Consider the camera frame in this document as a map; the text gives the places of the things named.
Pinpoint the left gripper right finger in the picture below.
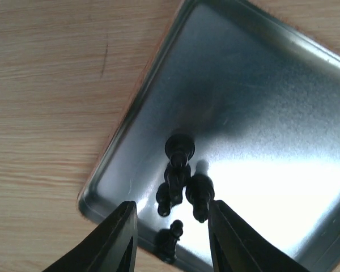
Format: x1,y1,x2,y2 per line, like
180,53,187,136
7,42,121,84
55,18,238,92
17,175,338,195
208,200,307,272

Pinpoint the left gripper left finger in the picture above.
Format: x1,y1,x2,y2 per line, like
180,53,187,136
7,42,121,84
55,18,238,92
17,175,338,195
45,201,138,271

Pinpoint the black pawn piece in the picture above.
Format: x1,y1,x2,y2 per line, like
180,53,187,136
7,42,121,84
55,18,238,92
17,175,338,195
155,164,191,217

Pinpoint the black chess piece in tray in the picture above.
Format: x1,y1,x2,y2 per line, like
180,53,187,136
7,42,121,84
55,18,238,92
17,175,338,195
154,219,184,264
185,173,215,223
165,133,195,168

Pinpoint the metal tray with wooden rim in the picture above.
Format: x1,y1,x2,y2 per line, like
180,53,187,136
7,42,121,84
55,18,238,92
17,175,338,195
77,1,340,271

